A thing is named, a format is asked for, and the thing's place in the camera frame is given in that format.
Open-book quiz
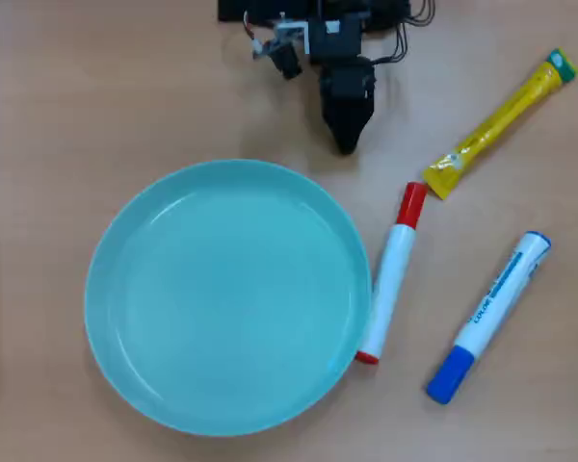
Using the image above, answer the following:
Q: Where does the red white camera wire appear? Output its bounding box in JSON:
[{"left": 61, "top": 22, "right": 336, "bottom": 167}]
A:
[{"left": 243, "top": 12, "right": 264, "bottom": 52}]

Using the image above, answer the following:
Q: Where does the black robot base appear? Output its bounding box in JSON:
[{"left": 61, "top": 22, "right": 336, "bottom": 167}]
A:
[{"left": 218, "top": 0, "right": 411, "bottom": 31}]

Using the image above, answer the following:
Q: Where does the green plastic bowl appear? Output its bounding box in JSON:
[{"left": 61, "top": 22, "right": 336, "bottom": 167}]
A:
[{"left": 84, "top": 158, "right": 372, "bottom": 438}]

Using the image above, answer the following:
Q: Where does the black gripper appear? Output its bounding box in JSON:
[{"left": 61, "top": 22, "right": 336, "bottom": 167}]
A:
[{"left": 320, "top": 57, "right": 377, "bottom": 155}]

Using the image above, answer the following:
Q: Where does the red capped white marker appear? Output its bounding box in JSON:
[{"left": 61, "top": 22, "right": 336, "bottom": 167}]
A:
[{"left": 355, "top": 181, "right": 429, "bottom": 366}]

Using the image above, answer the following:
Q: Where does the blue capped white marker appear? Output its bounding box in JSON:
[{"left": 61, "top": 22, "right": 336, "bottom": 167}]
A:
[{"left": 425, "top": 230, "right": 553, "bottom": 405}]

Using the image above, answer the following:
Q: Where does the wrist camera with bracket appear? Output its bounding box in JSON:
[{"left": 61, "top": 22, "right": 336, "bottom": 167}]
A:
[{"left": 250, "top": 12, "right": 314, "bottom": 82}]

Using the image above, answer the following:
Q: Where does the yellow sachet stick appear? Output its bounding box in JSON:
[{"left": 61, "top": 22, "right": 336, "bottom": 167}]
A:
[{"left": 422, "top": 46, "right": 578, "bottom": 201}]

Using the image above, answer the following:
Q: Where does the thin motor cable bundle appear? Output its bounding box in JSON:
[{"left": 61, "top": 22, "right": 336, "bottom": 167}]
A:
[{"left": 365, "top": 0, "right": 437, "bottom": 67}]

